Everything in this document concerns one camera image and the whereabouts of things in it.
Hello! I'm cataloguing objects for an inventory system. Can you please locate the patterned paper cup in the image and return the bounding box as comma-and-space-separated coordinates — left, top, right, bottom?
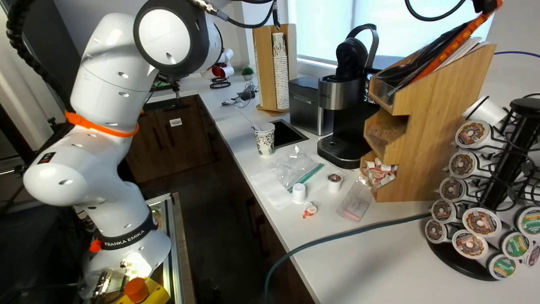
255, 122, 279, 159

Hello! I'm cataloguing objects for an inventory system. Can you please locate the wooden utensil holder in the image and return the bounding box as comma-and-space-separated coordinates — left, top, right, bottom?
358, 22, 498, 205

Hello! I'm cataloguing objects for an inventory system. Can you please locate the wooden cup dispenser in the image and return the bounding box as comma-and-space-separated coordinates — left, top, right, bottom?
252, 22, 299, 114

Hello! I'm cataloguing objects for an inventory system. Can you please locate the small white creamer cup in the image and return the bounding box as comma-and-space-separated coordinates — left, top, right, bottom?
291, 183, 309, 207
326, 173, 345, 195

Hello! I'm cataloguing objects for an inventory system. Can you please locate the red white object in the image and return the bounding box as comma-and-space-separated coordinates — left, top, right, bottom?
211, 48, 238, 82

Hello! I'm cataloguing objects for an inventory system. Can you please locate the white coffee pod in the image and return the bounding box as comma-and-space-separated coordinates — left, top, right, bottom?
463, 95, 510, 129

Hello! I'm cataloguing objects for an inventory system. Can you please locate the brown lid coffee pod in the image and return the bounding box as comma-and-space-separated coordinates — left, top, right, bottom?
451, 229, 492, 262
454, 119, 492, 153
422, 217, 449, 245
461, 207, 505, 242
429, 198, 460, 225
438, 174, 470, 205
448, 149, 481, 180

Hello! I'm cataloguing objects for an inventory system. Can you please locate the black silver coffee machine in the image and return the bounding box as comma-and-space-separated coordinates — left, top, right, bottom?
316, 22, 385, 171

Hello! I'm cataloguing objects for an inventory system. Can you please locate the creamer cups cluster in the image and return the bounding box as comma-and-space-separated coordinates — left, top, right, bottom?
360, 158, 400, 191

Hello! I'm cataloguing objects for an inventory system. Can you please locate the stainless steel trash bin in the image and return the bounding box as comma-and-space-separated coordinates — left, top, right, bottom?
287, 75, 335, 137

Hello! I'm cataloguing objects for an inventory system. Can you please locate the stack of paper cups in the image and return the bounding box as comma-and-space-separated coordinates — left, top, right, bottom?
272, 31, 291, 110

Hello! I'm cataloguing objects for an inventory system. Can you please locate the green lid coffee pod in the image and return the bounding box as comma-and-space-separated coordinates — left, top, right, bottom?
487, 252, 520, 283
515, 205, 540, 242
500, 230, 532, 262

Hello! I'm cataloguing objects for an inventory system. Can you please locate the steel counter trash chute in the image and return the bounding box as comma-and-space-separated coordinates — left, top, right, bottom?
272, 119, 311, 151

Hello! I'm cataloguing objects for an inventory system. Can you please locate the clear packet red label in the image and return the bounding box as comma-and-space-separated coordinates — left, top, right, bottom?
336, 180, 375, 223

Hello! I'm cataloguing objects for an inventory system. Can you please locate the clear plastic bag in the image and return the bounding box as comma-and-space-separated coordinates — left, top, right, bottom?
274, 144, 326, 191

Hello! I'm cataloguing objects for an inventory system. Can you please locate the dark brown cabinet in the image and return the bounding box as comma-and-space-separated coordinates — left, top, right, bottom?
125, 93, 223, 186

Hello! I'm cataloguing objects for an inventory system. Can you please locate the yellow orange emergency stop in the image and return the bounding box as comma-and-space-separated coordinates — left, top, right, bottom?
114, 276, 173, 304

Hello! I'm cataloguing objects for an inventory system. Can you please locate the black corrugated conduit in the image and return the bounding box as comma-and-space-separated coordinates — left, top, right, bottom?
4, 0, 76, 110

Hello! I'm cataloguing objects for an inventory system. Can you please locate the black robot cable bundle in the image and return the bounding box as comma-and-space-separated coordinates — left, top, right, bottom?
404, 0, 470, 24

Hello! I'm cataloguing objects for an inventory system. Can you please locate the black wire pod carousel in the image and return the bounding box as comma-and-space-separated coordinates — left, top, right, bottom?
422, 92, 540, 284

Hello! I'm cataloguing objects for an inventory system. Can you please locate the thin black cable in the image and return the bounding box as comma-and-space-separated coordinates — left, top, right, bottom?
191, 0, 282, 31

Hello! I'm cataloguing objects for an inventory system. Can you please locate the teal green cable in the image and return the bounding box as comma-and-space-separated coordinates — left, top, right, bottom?
262, 212, 433, 304

